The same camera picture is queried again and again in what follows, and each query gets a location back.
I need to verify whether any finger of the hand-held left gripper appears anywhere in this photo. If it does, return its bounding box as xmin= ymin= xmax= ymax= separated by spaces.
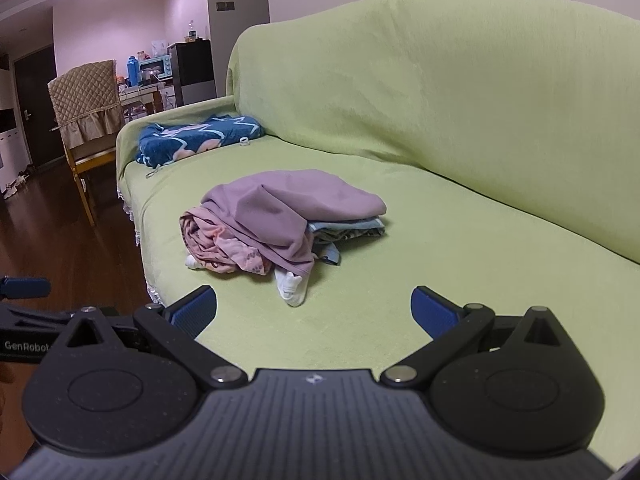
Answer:
xmin=0 ymin=276 xmax=51 ymax=301

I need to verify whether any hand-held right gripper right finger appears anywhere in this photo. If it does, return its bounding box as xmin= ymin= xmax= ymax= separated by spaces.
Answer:
xmin=379 ymin=286 xmax=582 ymax=387

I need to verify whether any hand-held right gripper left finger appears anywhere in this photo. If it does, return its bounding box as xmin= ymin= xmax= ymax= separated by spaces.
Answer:
xmin=47 ymin=285 xmax=249 ymax=390

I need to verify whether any purple garment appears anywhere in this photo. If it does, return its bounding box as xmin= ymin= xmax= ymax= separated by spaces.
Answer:
xmin=201 ymin=169 xmax=388 ymax=279

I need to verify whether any pink patterned garment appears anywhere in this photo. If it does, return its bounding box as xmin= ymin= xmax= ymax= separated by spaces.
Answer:
xmin=180 ymin=205 xmax=274 ymax=276

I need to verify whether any pile of shoes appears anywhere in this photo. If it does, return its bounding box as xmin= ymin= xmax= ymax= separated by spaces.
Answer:
xmin=2 ymin=170 xmax=32 ymax=200

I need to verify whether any light blue patterned garment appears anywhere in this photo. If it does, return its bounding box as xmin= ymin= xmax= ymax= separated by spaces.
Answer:
xmin=305 ymin=217 xmax=387 ymax=266

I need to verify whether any white cabinet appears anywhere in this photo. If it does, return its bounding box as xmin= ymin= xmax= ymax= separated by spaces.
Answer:
xmin=0 ymin=52 xmax=30 ymax=187

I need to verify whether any blue star print blanket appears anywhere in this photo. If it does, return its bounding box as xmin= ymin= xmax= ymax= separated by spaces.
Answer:
xmin=136 ymin=115 xmax=266 ymax=169

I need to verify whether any dark wooden door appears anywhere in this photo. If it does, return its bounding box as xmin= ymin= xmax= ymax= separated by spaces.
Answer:
xmin=14 ymin=45 xmax=64 ymax=167

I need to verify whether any wooden chair with quilted cover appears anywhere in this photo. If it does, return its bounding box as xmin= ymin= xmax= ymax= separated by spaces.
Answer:
xmin=47 ymin=59 xmax=127 ymax=228

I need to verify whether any green covered sofa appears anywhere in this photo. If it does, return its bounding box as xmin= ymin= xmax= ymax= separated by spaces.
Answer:
xmin=116 ymin=0 xmax=640 ymax=461

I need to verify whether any white dining table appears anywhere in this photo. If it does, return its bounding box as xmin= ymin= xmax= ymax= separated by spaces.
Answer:
xmin=119 ymin=81 xmax=169 ymax=122

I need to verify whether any black fridge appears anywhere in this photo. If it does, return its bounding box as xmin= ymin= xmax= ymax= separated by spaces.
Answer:
xmin=167 ymin=39 xmax=219 ymax=107

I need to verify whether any light blue toaster oven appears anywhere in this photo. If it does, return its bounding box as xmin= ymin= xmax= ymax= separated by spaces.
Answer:
xmin=138 ymin=56 xmax=177 ymax=81

